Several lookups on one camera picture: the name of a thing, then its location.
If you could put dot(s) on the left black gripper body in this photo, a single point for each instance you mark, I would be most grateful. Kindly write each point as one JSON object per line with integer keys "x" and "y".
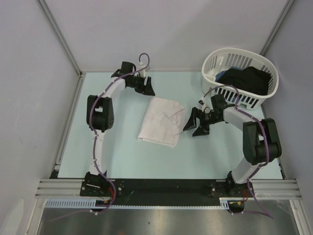
{"x": 138, "y": 83}

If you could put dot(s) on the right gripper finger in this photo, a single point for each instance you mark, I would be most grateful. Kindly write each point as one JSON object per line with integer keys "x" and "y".
{"x": 192, "y": 121}
{"x": 202, "y": 130}

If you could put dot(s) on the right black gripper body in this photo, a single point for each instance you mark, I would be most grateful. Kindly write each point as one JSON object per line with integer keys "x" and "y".
{"x": 207, "y": 118}

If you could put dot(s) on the white long sleeve shirt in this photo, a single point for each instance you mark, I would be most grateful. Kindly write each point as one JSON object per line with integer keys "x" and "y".
{"x": 162, "y": 123}

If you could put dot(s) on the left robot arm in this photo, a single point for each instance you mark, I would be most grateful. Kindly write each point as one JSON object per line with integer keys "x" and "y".
{"x": 100, "y": 116}

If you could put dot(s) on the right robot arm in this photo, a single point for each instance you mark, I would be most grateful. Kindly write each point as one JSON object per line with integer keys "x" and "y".
{"x": 261, "y": 143}

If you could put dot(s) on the blue shirt in basket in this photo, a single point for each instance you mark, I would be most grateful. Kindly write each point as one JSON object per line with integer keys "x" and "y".
{"x": 220, "y": 74}

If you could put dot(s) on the black shirt in basket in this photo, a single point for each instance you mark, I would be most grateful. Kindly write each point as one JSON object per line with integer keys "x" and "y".
{"x": 250, "y": 79}

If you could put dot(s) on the white plastic laundry basket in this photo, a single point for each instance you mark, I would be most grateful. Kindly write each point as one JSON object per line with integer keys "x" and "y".
{"x": 224, "y": 58}

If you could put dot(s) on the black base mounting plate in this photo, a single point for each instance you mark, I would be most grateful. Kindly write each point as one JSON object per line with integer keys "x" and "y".
{"x": 166, "y": 192}

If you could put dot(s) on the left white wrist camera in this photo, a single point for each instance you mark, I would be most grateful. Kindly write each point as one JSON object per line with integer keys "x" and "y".
{"x": 142, "y": 69}

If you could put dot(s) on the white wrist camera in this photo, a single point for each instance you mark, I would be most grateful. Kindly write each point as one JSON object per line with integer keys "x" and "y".
{"x": 204, "y": 107}
{"x": 142, "y": 69}

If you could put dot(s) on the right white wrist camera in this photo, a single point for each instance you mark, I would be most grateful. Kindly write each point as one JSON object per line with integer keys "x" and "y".
{"x": 204, "y": 107}

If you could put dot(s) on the aluminium frame rail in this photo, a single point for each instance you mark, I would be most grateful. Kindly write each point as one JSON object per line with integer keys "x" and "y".
{"x": 263, "y": 189}

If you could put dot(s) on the left aluminium corner post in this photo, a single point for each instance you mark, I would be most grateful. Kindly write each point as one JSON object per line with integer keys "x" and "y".
{"x": 58, "y": 35}

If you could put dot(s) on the aluminium corner post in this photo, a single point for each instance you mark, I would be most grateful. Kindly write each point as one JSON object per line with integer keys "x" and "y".
{"x": 58, "y": 35}
{"x": 277, "y": 26}

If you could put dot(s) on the right aluminium corner post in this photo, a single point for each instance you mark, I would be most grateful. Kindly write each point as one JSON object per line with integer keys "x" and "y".
{"x": 277, "y": 26}

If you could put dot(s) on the blue slotted cable duct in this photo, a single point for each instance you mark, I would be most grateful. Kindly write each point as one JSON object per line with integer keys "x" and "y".
{"x": 70, "y": 203}

